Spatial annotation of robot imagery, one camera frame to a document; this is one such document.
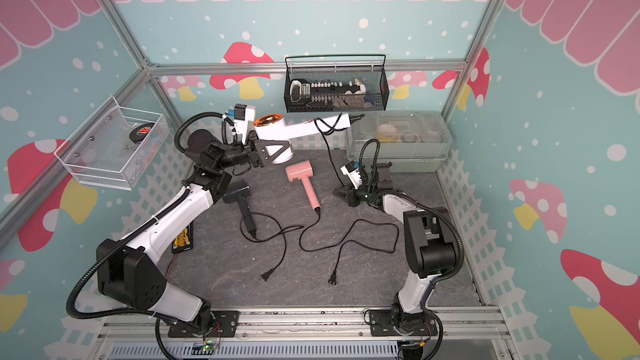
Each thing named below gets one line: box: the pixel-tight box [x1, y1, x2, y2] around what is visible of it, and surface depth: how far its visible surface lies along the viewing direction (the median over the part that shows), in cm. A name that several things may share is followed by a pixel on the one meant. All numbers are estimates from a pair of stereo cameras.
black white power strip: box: [289, 79, 360, 108], surface depth 89 cm
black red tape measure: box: [129, 122, 155, 144], surface depth 80 cm
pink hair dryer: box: [285, 160, 321, 215], surface depth 107 cm
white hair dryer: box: [253, 112, 351, 165], surface depth 60 cm
